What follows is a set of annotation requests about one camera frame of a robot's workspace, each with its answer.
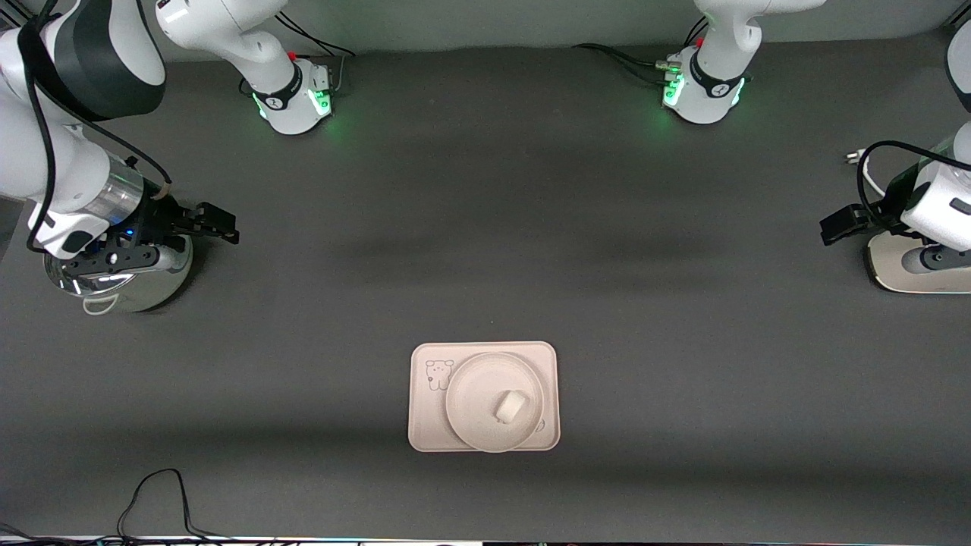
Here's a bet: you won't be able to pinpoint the small white bun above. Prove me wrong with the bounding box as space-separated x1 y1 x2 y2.
495 389 529 424

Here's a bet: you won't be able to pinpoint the thin black looped cable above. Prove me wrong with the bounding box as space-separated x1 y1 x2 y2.
0 468 228 543

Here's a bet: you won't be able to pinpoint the black right arm base cables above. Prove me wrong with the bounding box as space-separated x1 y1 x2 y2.
277 15 362 96

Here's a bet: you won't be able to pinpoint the black arm base cables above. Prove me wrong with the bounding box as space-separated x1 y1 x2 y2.
277 15 362 96
573 19 710 88

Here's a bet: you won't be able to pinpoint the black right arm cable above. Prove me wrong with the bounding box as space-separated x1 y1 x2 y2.
19 0 173 253

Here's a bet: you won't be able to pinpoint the white power plug cord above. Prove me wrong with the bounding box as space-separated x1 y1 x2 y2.
844 150 885 199

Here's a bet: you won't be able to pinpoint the steel pot with glass lid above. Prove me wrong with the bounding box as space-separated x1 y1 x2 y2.
43 234 194 315

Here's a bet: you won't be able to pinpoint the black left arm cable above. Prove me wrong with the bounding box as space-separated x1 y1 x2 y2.
857 140 971 228

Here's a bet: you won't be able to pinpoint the black left arm base cables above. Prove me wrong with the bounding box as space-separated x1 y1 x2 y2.
573 19 710 88

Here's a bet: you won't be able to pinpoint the beige rectangular rabbit tray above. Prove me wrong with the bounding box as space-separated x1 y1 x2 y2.
408 341 561 453

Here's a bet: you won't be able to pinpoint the round beige plate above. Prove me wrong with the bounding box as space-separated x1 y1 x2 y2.
445 352 545 453

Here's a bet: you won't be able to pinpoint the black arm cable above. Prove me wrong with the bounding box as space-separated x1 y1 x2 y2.
857 140 971 228
19 0 173 253

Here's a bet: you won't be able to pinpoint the white toaster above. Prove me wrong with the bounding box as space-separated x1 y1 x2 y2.
867 231 971 294

